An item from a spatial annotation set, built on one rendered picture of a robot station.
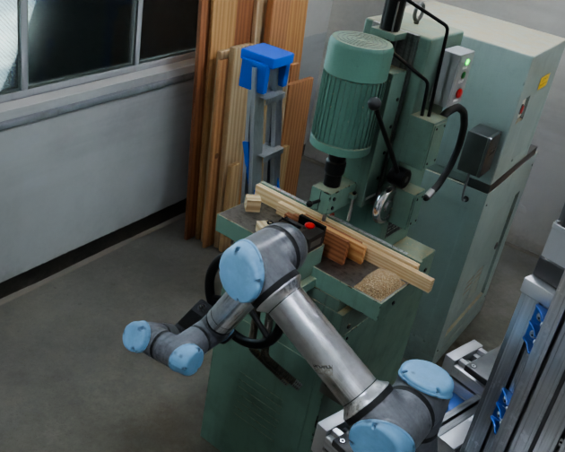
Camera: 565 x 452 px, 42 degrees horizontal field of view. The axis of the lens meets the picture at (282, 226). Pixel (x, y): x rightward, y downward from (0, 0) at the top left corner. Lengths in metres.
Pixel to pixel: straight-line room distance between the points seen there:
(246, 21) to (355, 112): 1.80
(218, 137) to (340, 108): 1.63
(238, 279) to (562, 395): 0.67
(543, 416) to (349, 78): 0.95
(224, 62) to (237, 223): 1.35
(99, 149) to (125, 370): 1.01
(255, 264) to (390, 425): 0.40
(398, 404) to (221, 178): 2.34
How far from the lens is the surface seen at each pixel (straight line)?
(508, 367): 1.68
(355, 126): 2.01
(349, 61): 1.95
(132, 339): 1.81
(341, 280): 2.05
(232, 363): 2.47
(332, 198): 2.13
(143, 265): 3.62
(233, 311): 1.75
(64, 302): 3.36
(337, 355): 1.46
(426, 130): 2.16
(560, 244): 1.56
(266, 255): 1.46
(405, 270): 2.11
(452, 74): 2.21
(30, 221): 3.27
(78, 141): 3.28
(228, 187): 3.61
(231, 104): 3.50
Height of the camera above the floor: 1.99
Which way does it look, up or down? 29 degrees down
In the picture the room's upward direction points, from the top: 11 degrees clockwise
